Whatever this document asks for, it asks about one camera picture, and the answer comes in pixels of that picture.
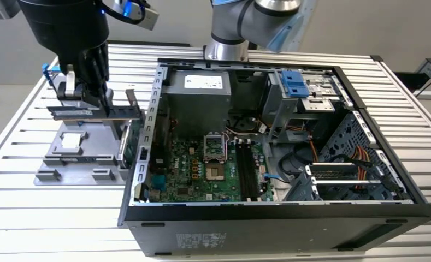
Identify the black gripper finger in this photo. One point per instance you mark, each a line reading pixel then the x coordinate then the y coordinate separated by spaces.
pixel 91 71
pixel 107 68

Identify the green graphics card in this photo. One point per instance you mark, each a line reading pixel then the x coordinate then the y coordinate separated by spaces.
pixel 131 142

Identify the black open PC case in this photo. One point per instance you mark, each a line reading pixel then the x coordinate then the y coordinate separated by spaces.
pixel 236 229

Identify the round black speaker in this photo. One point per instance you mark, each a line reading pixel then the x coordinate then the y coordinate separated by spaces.
pixel 247 124

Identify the grey parts rack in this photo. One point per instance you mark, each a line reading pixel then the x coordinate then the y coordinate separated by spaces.
pixel 76 180

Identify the silver CPU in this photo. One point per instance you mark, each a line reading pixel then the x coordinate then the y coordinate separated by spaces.
pixel 71 140

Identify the grey power supply unit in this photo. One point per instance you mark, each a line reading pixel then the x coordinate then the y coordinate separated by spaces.
pixel 196 109

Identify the blue port connector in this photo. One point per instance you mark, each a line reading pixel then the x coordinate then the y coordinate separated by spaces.
pixel 157 182

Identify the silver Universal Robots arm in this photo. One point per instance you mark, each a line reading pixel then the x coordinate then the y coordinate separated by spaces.
pixel 236 21

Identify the blue plastic drive latch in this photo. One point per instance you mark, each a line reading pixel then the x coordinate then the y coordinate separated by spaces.
pixel 291 82

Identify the hard disk in blue carrier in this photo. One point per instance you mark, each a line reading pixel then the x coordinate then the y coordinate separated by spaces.
pixel 47 73

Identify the metal drive cage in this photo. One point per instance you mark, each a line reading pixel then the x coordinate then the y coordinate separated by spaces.
pixel 280 112

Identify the grey disk bay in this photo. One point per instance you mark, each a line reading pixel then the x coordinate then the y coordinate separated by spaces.
pixel 340 182

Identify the black RAM slot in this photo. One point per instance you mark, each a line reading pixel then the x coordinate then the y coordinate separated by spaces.
pixel 249 169
pixel 255 169
pixel 240 169
pixel 245 169

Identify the CPU socket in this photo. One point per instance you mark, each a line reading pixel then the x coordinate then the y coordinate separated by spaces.
pixel 215 172

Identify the green Dell motherboard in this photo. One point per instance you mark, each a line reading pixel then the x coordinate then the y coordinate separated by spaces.
pixel 185 180

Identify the black square chip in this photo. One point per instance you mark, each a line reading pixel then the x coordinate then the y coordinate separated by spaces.
pixel 183 191

